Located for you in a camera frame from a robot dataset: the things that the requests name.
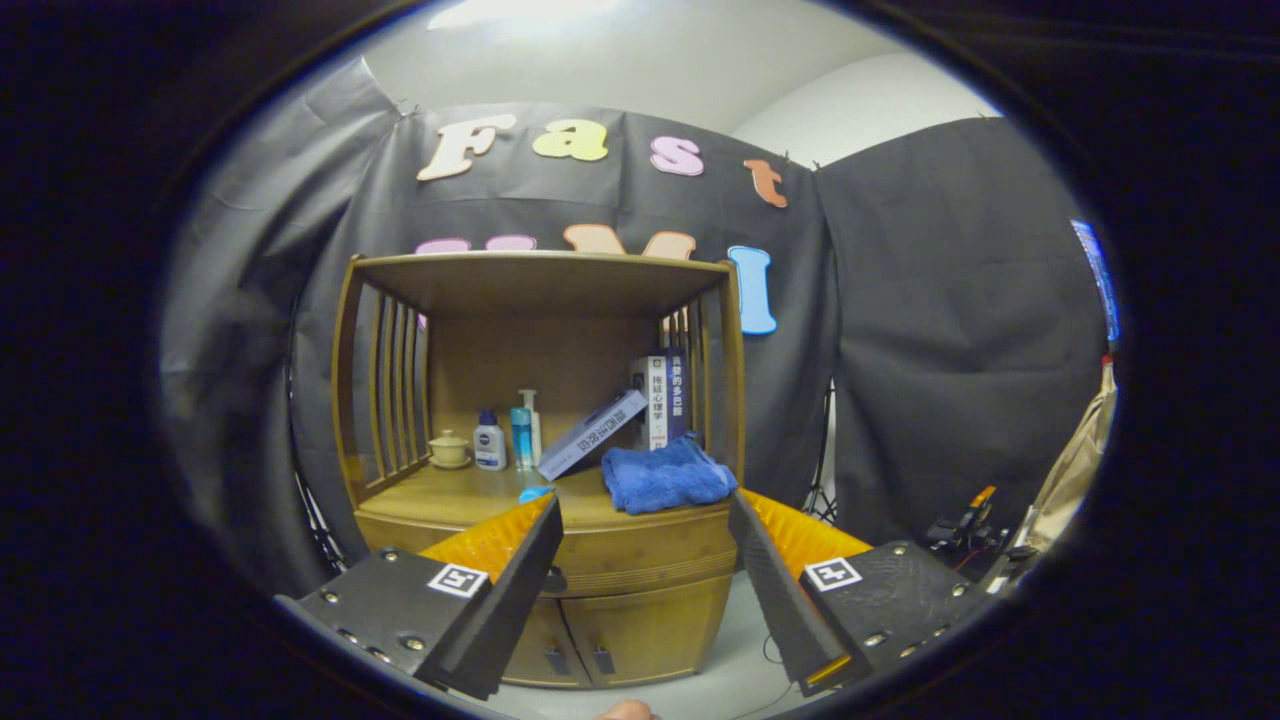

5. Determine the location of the beige cloth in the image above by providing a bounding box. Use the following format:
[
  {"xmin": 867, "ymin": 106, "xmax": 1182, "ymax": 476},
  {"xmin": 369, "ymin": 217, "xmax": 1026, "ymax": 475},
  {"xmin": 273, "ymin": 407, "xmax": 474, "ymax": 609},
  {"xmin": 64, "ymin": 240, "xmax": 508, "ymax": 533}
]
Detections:
[{"xmin": 1020, "ymin": 360, "xmax": 1116, "ymax": 551}]

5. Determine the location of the black backdrop cloth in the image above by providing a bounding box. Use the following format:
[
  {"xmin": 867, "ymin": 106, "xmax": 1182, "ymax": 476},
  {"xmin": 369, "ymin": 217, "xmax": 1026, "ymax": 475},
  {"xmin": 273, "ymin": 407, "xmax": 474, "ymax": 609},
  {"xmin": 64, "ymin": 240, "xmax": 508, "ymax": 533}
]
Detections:
[{"xmin": 160, "ymin": 55, "xmax": 1111, "ymax": 601}]

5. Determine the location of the blue screen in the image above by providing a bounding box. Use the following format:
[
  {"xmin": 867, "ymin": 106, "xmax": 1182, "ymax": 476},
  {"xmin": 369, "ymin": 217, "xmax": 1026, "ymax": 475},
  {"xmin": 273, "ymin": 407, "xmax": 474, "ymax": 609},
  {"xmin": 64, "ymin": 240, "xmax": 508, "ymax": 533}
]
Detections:
[{"xmin": 1070, "ymin": 218, "xmax": 1121, "ymax": 343}]

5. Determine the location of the black and orange tool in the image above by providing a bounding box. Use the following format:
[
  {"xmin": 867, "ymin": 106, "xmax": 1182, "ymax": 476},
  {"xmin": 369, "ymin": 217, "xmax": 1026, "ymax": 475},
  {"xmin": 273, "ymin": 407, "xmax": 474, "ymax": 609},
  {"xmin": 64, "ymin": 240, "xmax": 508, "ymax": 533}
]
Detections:
[{"xmin": 925, "ymin": 486, "xmax": 1011, "ymax": 571}]

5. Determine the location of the white upright book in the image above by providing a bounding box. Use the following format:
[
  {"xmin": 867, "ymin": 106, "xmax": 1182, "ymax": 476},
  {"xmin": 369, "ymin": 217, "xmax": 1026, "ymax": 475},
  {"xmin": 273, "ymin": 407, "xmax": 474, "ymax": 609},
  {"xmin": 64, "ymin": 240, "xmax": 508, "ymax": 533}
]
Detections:
[{"xmin": 630, "ymin": 355, "xmax": 669, "ymax": 451}]

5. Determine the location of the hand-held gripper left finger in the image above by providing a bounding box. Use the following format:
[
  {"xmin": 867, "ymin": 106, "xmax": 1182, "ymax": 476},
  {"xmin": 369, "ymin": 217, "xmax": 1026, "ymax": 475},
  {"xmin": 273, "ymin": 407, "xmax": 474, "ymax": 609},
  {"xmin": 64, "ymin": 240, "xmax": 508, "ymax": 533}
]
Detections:
[{"xmin": 275, "ymin": 492, "xmax": 566, "ymax": 701}]

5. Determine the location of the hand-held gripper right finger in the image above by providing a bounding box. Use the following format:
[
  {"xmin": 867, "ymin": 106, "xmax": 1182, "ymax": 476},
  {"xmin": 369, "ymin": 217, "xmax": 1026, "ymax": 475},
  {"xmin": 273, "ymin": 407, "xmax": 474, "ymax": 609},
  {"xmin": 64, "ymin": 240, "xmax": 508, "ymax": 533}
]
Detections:
[{"xmin": 728, "ymin": 488, "xmax": 1041, "ymax": 698}]

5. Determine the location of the black light stand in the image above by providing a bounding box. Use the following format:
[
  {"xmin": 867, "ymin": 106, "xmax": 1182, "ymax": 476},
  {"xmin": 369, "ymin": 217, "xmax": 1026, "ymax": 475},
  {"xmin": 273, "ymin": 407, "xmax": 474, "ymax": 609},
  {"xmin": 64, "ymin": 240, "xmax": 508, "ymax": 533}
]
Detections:
[
  {"xmin": 800, "ymin": 380, "xmax": 841, "ymax": 526},
  {"xmin": 285, "ymin": 300, "xmax": 351, "ymax": 571}
]

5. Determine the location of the blue folded towel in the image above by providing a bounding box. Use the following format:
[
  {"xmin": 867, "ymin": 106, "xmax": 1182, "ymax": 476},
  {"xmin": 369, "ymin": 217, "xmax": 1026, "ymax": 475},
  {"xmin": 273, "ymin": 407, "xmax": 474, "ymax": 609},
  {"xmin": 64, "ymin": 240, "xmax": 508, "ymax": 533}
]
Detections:
[{"xmin": 601, "ymin": 434, "xmax": 739, "ymax": 516}]

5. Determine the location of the wooden cabinet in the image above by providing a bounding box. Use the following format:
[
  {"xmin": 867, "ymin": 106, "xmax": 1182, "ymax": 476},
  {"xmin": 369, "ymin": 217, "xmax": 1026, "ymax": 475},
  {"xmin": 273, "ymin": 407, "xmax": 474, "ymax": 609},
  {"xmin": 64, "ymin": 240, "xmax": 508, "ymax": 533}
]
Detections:
[{"xmin": 330, "ymin": 250, "xmax": 748, "ymax": 691}]

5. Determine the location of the wooden countertop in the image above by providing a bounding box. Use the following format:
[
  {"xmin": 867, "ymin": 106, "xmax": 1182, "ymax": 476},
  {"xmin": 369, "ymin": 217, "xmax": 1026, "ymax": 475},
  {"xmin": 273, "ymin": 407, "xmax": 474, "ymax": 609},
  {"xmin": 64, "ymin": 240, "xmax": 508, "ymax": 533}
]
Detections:
[{"xmin": 355, "ymin": 460, "xmax": 736, "ymax": 531}]

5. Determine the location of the white bottle with blue cap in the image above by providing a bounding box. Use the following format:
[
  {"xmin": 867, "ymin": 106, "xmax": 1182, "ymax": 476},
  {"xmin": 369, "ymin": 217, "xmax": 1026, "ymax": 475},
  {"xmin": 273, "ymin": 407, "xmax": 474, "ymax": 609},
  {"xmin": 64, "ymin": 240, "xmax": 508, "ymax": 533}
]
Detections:
[{"xmin": 473, "ymin": 408, "xmax": 508, "ymax": 472}]

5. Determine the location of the white pump bottle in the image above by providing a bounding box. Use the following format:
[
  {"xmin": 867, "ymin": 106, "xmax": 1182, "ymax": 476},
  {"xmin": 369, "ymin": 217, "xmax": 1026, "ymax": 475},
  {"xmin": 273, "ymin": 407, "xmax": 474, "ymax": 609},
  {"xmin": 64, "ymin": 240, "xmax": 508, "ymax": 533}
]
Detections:
[{"xmin": 518, "ymin": 389, "xmax": 543, "ymax": 466}]

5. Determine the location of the dark blue upright book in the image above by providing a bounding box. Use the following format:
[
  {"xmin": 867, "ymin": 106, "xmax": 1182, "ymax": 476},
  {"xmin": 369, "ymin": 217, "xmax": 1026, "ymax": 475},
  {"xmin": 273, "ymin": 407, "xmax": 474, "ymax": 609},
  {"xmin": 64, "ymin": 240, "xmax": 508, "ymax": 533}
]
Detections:
[{"xmin": 664, "ymin": 347, "xmax": 691, "ymax": 446}]

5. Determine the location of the lilac leaning book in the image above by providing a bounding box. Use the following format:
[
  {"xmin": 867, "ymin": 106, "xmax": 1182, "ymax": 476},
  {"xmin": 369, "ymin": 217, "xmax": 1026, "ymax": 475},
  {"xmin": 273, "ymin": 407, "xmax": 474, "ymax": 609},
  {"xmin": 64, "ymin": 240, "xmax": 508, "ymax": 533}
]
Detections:
[{"xmin": 537, "ymin": 390, "xmax": 649, "ymax": 482}]

